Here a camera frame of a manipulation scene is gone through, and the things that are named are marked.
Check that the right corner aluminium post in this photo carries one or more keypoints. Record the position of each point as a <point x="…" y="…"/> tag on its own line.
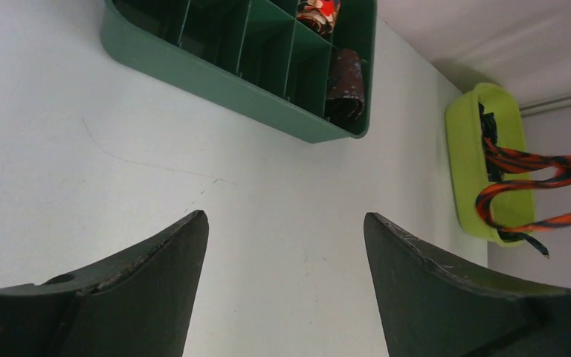
<point x="561" y="101"/>

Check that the brown patterned rolled tie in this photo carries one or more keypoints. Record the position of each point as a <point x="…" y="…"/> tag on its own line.
<point x="345" y="94"/>

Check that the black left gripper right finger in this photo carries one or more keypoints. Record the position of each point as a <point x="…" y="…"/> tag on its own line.
<point x="435" y="303"/>

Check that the green compartment organizer tray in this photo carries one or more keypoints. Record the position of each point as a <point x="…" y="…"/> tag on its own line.
<point x="252" y="57"/>

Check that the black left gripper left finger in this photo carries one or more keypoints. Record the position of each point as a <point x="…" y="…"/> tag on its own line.
<point x="137" y="302"/>

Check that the lime green plastic bin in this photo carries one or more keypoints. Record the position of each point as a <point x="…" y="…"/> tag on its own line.
<point x="467" y="162"/>

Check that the navy floral gold tie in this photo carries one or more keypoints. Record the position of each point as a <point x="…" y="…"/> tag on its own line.
<point x="489" y="133"/>

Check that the orange navy striped tie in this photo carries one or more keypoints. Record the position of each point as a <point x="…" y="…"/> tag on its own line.
<point x="513" y="161"/>

